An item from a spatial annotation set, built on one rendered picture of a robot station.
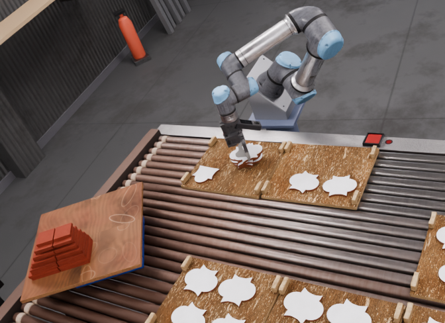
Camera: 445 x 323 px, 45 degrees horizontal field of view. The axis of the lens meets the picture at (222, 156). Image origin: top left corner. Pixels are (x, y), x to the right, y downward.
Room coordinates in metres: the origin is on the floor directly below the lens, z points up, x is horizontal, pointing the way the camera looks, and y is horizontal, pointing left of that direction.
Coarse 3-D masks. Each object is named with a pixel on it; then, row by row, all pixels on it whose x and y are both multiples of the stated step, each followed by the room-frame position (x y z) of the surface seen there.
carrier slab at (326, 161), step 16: (304, 144) 1.92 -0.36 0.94; (288, 160) 1.86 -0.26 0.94; (304, 160) 1.82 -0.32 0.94; (320, 160) 1.78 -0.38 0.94; (336, 160) 1.74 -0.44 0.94; (352, 160) 1.70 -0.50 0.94; (368, 160) 1.66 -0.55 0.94; (272, 176) 1.80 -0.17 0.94; (288, 176) 1.76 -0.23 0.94; (320, 176) 1.68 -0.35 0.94; (336, 176) 1.64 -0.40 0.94; (352, 176) 1.61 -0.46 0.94; (368, 176) 1.58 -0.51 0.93; (272, 192) 1.70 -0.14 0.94; (288, 192) 1.67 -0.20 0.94; (320, 192) 1.59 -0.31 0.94; (352, 192) 1.52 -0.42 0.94; (352, 208) 1.45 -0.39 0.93
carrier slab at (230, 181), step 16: (224, 144) 2.16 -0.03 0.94; (256, 144) 2.06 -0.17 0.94; (272, 144) 2.01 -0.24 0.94; (208, 160) 2.09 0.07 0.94; (224, 160) 2.04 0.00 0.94; (272, 160) 1.90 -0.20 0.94; (192, 176) 2.02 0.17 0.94; (224, 176) 1.93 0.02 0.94; (240, 176) 1.88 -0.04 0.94; (256, 176) 1.84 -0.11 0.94; (224, 192) 1.82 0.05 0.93; (240, 192) 1.78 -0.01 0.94
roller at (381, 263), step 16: (144, 224) 1.87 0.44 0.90; (160, 224) 1.81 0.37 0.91; (176, 224) 1.76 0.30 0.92; (192, 224) 1.72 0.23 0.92; (240, 240) 1.54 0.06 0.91; (256, 240) 1.50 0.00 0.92; (272, 240) 1.46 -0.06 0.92; (320, 256) 1.31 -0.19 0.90; (336, 256) 1.28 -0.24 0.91; (352, 256) 1.24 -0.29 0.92; (368, 256) 1.22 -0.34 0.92; (400, 272) 1.12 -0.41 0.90
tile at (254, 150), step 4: (252, 144) 1.98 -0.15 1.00; (248, 148) 1.96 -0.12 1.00; (252, 148) 1.95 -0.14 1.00; (256, 148) 1.94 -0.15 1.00; (260, 148) 1.93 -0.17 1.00; (252, 152) 1.92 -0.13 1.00; (256, 152) 1.91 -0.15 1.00; (260, 152) 1.91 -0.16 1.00; (252, 156) 1.90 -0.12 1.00; (256, 156) 1.88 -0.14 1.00; (236, 160) 1.92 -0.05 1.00; (240, 160) 1.91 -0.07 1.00; (244, 160) 1.89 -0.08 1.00
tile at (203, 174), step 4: (200, 168) 2.04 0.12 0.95; (204, 168) 2.03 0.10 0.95; (208, 168) 2.01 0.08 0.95; (212, 168) 2.00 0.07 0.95; (216, 168) 1.99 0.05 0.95; (196, 172) 2.02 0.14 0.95; (200, 172) 2.01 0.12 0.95; (204, 172) 2.00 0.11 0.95; (208, 172) 1.99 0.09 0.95; (212, 172) 1.97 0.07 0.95; (216, 172) 1.97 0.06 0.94; (196, 176) 1.99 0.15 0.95; (200, 176) 1.98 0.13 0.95; (204, 176) 1.97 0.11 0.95; (208, 176) 1.96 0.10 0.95; (212, 176) 1.95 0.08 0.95; (196, 180) 1.96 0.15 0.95; (200, 180) 1.95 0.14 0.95; (204, 180) 1.94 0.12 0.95; (212, 180) 1.93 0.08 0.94
